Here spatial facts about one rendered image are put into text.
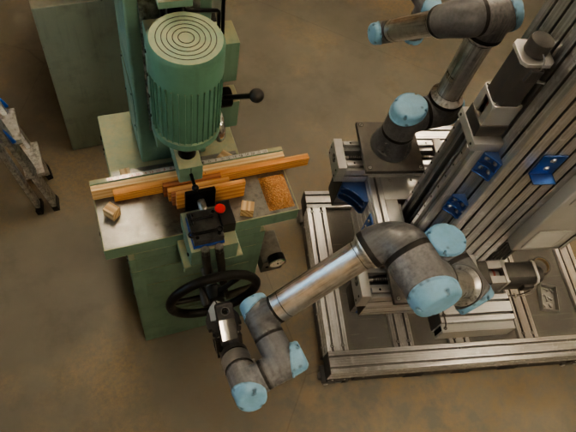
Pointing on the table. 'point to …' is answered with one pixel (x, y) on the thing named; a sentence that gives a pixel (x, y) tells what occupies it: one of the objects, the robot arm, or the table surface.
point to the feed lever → (240, 96)
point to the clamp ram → (202, 200)
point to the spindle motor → (185, 79)
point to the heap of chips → (276, 192)
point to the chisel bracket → (184, 167)
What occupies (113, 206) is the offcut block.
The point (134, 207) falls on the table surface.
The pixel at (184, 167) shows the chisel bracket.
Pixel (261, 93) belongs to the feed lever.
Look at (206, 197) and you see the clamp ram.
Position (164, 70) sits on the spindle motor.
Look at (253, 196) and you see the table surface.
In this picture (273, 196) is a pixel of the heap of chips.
